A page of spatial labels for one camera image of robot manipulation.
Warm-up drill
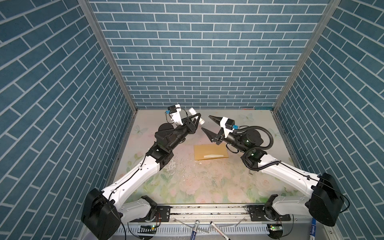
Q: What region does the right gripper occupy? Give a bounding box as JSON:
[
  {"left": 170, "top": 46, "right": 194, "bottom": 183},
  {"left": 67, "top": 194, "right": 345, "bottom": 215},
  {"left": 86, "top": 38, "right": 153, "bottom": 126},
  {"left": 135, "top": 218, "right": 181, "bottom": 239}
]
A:
[{"left": 204, "top": 115, "right": 249, "bottom": 155}]

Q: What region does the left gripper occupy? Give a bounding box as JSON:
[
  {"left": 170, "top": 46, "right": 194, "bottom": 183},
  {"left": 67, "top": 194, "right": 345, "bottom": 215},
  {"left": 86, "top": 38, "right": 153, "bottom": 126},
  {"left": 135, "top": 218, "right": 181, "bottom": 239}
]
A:
[{"left": 166, "top": 113, "right": 200, "bottom": 153}]

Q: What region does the white glue stick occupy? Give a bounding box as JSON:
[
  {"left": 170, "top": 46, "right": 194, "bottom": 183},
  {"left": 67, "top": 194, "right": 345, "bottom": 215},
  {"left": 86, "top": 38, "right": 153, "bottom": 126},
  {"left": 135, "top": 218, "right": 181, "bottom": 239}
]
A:
[{"left": 189, "top": 108, "right": 205, "bottom": 125}]

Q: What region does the yellow envelope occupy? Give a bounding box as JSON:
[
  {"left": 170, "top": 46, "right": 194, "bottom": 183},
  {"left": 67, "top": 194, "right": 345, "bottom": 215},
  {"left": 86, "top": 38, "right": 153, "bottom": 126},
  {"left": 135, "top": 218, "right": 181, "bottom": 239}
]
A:
[{"left": 194, "top": 144, "right": 229, "bottom": 161}]

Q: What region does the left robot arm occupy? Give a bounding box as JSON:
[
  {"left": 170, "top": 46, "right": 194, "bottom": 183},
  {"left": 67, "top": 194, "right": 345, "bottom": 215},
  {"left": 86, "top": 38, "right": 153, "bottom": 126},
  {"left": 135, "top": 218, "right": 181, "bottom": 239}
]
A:
[{"left": 81, "top": 113, "right": 201, "bottom": 240}]

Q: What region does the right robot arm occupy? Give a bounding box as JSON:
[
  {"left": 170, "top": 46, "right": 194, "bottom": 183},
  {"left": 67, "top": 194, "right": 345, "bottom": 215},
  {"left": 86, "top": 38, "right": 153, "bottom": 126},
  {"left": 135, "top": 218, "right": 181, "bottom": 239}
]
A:
[{"left": 202, "top": 116, "right": 350, "bottom": 227}]

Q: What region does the black white marker pen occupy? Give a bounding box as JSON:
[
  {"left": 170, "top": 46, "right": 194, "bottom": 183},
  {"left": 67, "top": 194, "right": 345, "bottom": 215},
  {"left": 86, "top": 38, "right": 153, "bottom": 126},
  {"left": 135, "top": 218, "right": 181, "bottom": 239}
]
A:
[{"left": 210, "top": 222, "right": 230, "bottom": 240}]

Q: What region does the blue marker pen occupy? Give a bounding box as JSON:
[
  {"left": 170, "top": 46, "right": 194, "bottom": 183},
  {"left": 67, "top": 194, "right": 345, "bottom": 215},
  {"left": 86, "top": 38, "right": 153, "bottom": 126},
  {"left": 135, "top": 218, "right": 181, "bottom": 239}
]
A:
[{"left": 190, "top": 220, "right": 200, "bottom": 240}]

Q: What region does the blue marker right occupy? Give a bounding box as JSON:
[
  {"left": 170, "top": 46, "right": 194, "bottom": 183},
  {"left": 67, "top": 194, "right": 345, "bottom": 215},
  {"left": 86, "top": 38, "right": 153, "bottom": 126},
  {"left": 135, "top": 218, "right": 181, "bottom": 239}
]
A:
[{"left": 309, "top": 218, "right": 317, "bottom": 240}]

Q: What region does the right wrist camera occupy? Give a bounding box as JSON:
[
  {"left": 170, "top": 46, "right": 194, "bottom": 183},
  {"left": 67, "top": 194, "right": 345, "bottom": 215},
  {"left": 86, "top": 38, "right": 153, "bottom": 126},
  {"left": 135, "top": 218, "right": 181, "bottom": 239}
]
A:
[{"left": 220, "top": 117, "right": 239, "bottom": 138}]

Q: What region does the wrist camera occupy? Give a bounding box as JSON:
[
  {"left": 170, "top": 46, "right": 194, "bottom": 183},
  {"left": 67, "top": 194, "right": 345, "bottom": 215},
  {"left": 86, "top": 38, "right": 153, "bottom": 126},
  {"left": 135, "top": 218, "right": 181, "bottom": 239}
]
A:
[
  {"left": 165, "top": 104, "right": 183, "bottom": 126},
  {"left": 220, "top": 117, "right": 239, "bottom": 138}
]

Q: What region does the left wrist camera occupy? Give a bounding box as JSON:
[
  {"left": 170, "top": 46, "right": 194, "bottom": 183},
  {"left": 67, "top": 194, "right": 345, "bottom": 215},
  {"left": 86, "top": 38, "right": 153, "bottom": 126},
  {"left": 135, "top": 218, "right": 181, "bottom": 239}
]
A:
[{"left": 165, "top": 104, "right": 183, "bottom": 126}]

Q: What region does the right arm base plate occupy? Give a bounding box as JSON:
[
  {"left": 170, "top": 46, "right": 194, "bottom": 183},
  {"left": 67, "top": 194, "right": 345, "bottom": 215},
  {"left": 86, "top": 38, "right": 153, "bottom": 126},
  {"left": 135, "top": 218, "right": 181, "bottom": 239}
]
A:
[{"left": 245, "top": 205, "right": 292, "bottom": 222}]

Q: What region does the aluminium rail frame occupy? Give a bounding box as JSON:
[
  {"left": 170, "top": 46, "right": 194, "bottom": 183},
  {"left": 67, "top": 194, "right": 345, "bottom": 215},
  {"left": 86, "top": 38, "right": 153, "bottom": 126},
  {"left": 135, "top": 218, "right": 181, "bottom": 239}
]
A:
[{"left": 77, "top": 202, "right": 343, "bottom": 240}]

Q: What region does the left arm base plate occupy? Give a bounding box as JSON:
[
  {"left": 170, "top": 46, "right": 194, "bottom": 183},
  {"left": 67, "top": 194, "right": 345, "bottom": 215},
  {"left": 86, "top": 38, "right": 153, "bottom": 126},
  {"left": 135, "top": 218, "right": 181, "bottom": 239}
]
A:
[{"left": 131, "top": 205, "right": 171, "bottom": 223}]

